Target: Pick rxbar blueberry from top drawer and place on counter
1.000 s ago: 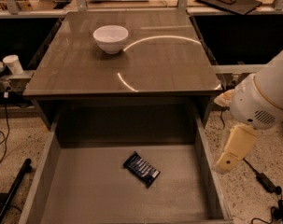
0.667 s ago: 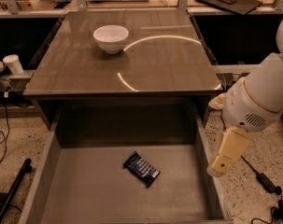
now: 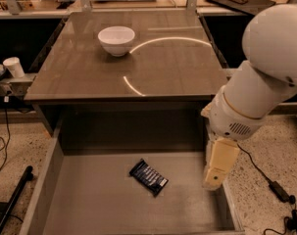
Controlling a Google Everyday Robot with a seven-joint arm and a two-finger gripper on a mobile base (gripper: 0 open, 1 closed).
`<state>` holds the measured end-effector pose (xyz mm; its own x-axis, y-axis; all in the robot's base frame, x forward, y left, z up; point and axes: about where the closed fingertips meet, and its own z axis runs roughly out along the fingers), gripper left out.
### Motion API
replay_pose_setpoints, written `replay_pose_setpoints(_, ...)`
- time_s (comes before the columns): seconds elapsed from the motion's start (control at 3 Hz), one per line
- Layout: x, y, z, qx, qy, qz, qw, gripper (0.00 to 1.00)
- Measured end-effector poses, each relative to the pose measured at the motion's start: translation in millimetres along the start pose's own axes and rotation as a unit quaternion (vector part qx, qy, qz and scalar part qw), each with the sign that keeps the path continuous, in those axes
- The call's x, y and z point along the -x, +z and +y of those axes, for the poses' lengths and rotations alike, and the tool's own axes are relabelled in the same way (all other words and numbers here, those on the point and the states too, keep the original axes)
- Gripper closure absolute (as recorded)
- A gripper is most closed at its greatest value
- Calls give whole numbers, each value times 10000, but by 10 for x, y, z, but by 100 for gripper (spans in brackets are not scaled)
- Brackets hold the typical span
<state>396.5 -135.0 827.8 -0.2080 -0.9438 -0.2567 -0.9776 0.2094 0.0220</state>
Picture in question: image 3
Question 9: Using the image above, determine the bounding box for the black power adapter with cable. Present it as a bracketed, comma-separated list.
[238, 145, 296, 205]

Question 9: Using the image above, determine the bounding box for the white paper cup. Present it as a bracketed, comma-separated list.
[3, 57, 25, 78]

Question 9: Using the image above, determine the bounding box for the black metal stand leg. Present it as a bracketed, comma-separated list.
[0, 165, 33, 235]

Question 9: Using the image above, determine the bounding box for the grey open drawer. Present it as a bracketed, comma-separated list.
[21, 105, 245, 235]

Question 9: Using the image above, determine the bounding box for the white ceramic bowl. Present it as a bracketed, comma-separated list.
[98, 26, 135, 57]

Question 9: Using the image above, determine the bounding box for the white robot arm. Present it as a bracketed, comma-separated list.
[201, 4, 297, 190]

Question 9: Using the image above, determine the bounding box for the black flat panel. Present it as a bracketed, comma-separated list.
[205, 0, 275, 15]

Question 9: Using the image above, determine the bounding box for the grey counter cabinet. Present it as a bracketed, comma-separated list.
[24, 10, 234, 135]

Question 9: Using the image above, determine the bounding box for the black plug bottom right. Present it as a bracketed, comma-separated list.
[263, 209, 297, 235]

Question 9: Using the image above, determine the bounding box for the black cable left floor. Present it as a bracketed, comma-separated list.
[0, 96, 12, 180]

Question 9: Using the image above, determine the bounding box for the dark blue snack bar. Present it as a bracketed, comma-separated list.
[129, 159, 169, 197]

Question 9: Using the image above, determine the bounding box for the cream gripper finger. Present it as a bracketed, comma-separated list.
[203, 131, 240, 191]

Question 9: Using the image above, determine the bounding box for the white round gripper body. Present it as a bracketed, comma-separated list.
[201, 85, 265, 141]

